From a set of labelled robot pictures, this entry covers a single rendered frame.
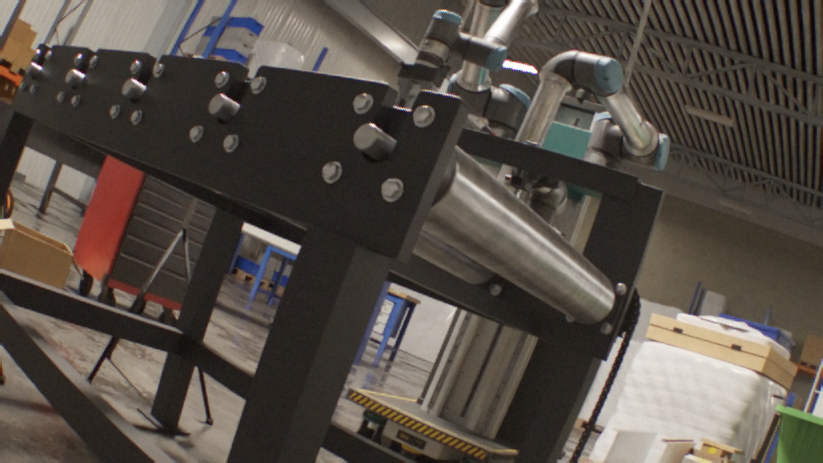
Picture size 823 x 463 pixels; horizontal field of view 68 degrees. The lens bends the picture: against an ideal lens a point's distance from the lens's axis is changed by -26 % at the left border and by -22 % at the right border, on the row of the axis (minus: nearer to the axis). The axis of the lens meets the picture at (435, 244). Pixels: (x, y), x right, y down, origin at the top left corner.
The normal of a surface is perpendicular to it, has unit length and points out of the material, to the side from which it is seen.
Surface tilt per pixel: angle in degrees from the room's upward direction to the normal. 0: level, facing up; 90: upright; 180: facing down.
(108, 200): 90
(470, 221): 121
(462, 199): 99
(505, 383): 90
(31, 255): 90
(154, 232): 90
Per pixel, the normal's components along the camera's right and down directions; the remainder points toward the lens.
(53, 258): 0.62, 0.18
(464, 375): -0.44, -0.26
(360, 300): 0.81, 0.28
